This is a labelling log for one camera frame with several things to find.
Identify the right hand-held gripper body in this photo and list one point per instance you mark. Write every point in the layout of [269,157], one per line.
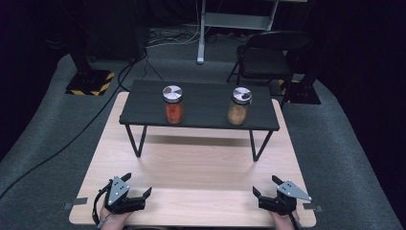
[287,195]

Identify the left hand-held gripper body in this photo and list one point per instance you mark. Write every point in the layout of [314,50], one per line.
[118,195]

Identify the tan spice jar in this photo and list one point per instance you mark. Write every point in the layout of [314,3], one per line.
[238,110]

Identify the red spice jar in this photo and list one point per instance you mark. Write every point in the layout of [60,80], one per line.
[174,110]

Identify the black shelf riser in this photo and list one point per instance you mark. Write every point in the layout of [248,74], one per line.
[204,105]

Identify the person's left hand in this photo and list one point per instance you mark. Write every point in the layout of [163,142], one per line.
[115,221]

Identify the person's right hand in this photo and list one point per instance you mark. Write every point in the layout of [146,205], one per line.
[282,222]

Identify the grey tape tab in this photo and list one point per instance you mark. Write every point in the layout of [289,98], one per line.
[312,207]
[75,202]

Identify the black yellow-striped stand base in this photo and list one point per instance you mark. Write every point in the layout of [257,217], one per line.
[91,83]
[303,94]

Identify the black folding chair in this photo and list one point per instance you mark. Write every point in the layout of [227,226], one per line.
[266,60]

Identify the white desk frame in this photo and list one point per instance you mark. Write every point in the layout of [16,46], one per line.
[236,21]

